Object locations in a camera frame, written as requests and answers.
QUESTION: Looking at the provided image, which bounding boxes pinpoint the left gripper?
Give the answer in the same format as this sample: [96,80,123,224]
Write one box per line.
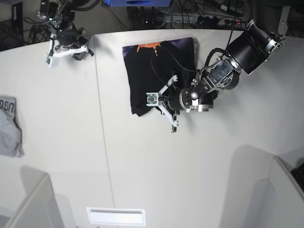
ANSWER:
[158,75,182,133]

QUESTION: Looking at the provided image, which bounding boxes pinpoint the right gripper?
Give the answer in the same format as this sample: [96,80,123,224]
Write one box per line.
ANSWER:
[48,28,94,61]

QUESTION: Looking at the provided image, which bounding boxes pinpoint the black T-shirt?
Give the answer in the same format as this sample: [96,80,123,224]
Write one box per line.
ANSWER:
[123,37,197,116]

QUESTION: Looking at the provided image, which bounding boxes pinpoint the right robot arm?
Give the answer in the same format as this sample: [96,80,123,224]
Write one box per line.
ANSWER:
[38,0,100,67]

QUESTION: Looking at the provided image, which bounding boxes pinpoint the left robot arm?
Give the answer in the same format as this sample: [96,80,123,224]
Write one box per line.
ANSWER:
[147,0,291,132]

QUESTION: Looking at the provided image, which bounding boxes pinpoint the blue box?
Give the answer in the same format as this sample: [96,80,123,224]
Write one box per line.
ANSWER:
[101,0,171,8]

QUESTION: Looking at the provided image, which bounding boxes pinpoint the grey folded garment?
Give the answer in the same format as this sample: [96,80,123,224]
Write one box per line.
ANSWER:
[0,95,24,158]

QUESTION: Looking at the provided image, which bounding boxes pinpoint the white paper label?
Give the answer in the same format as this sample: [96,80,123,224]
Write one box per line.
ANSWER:
[86,207,146,227]

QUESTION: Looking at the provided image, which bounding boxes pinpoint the black keyboard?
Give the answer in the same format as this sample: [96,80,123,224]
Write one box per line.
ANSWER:
[291,163,304,190]

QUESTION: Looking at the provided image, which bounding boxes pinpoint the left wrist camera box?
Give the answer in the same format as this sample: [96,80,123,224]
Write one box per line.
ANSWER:
[146,92,159,107]

